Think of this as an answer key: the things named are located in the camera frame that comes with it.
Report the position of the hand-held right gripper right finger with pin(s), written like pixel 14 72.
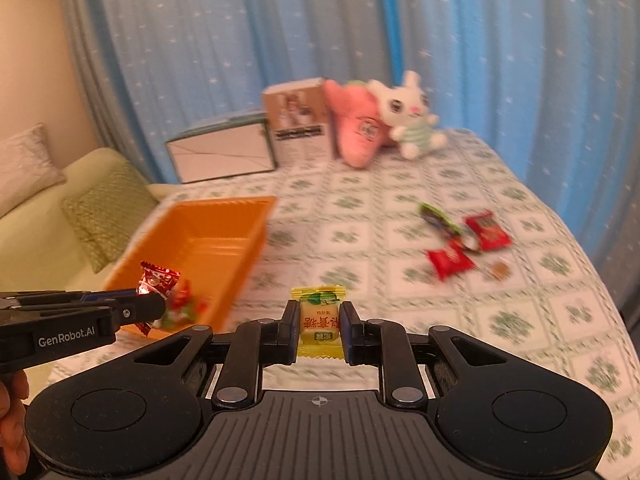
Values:
pixel 352 332

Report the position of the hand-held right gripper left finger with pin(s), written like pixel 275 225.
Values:
pixel 290 332

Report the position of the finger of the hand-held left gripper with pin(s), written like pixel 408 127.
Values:
pixel 107 294
pixel 145 307

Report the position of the yellow candy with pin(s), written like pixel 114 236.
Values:
pixel 320 325

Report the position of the orange plastic tray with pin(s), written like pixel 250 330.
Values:
pixel 215 245

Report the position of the red snack packet white print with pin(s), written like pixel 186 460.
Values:
pixel 450 259

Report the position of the green and silver snack packet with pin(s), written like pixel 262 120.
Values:
pixel 437 220

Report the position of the brown foil candy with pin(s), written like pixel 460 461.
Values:
pixel 470 245

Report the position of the small brown candy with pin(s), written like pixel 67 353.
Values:
pixel 499 271

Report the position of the large red date packet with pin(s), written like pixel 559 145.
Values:
pixel 487 230

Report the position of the person's left hand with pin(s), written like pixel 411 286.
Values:
pixel 12 435

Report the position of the green floral tablecloth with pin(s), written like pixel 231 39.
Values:
pixel 400 310

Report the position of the green zigzag cushion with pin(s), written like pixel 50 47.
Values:
pixel 105 210

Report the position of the light green sofa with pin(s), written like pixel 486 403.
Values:
pixel 30 245

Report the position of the beige cushion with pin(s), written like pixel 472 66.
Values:
pixel 25 170

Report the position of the white flat cardboard box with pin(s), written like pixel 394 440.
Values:
pixel 220 152

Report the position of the pink plush toy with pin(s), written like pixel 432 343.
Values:
pixel 357 125

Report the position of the tall beige product box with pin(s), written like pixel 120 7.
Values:
pixel 300 125

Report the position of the grey-blue plain drape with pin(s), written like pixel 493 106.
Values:
pixel 95 85

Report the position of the white rabbit plush toy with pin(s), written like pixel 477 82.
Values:
pixel 407 105

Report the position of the blue star curtain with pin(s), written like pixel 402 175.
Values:
pixel 450 35

